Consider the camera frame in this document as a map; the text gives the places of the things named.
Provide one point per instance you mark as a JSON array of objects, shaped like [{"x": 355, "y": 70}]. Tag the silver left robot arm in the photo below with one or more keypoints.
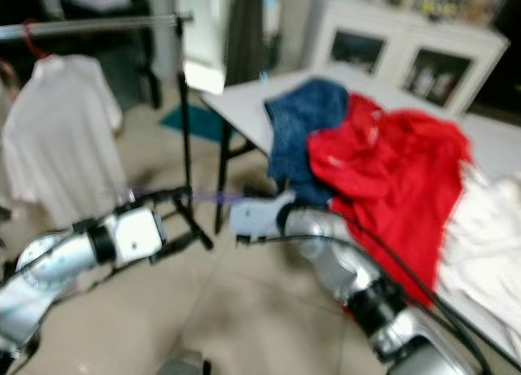
[{"x": 49, "y": 269}]

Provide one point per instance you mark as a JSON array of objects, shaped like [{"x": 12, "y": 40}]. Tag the dark grey curtain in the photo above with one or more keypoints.
[{"x": 244, "y": 33}]

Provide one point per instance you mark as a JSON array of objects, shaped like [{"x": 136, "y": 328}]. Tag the black desk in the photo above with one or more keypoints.
[{"x": 138, "y": 58}]

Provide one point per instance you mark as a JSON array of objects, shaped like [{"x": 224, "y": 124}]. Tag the white table black legs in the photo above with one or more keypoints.
[{"x": 244, "y": 106}]

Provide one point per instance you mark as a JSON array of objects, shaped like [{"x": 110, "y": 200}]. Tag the white glass door cabinet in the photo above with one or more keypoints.
[{"x": 395, "y": 50}]

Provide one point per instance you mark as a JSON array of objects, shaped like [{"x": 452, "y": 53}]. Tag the white collared shirt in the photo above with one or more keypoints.
[{"x": 480, "y": 245}]

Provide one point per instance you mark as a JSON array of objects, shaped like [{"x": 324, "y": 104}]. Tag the red polo shirt white trim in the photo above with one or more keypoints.
[{"x": 391, "y": 188}]

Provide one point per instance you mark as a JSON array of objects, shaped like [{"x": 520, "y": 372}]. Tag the chrome and black clothes rack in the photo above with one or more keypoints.
[{"x": 98, "y": 25}]

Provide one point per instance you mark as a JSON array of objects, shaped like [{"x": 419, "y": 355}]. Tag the grey sliding glass door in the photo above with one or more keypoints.
[{"x": 199, "y": 74}]

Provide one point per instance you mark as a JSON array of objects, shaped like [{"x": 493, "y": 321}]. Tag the pink plastic hanger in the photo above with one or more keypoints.
[{"x": 31, "y": 43}]

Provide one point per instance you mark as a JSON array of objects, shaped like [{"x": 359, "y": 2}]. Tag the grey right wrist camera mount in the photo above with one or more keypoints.
[{"x": 256, "y": 220}]

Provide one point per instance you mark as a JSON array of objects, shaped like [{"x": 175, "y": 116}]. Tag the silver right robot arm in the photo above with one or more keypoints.
[{"x": 342, "y": 261}]

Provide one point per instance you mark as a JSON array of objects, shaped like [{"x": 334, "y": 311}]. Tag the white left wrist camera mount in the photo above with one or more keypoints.
[{"x": 138, "y": 235}]

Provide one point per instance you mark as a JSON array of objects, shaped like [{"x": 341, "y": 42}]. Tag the white short sleeve shirt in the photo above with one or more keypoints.
[{"x": 57, "y": 139}]

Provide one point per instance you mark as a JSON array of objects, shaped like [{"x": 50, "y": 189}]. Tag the teal floor mat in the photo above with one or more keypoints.
[{"x": 187, "y": 123}]

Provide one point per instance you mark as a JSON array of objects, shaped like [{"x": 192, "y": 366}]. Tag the blue denim jeans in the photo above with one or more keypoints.
[{"x": 301, "y": 123}]

